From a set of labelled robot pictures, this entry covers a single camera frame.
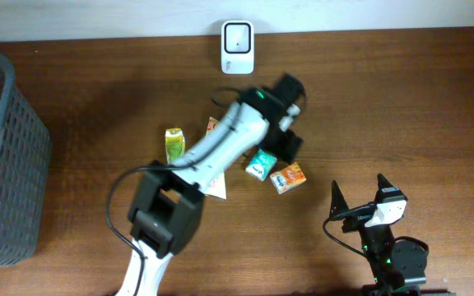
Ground orange tissue pack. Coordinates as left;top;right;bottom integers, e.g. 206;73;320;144
270;162;307;194

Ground teal tissue pack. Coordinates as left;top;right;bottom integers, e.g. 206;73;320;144
245;149;277;181

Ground green yellow juice carton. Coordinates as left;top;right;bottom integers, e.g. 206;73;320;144
165;127;185;163

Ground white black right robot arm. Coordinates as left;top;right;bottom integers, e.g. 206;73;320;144
323;173;451;295

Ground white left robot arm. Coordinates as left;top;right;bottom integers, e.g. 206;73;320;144
112;73;306;295

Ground white barcode scanner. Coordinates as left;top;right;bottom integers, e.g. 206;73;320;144
221;20;255;75

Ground yellow crumpled snack bag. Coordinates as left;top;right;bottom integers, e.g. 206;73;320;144
206;117;226;200

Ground black right camera cable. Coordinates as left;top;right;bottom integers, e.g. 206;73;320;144
322;203;376;259

